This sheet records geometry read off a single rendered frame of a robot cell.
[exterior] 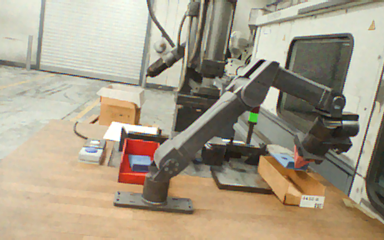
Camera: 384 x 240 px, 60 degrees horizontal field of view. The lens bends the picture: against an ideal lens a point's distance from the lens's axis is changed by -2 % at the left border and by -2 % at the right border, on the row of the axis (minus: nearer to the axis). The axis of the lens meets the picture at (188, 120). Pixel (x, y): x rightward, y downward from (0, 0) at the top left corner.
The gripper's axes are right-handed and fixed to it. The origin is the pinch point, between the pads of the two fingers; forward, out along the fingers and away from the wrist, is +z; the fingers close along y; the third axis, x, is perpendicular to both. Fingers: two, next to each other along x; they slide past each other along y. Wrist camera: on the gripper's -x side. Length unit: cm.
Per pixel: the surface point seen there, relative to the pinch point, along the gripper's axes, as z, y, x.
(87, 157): 12, 1, 65
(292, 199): 2.7, -11.4, 3.2
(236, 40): 183, 415, -89
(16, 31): 505, 827, 434
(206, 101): -0.9, 22.9, 28.5
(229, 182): 6.8, -5.0, 20.8
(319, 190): 1.0, -8.2, -5.7
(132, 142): 15, 14, 52
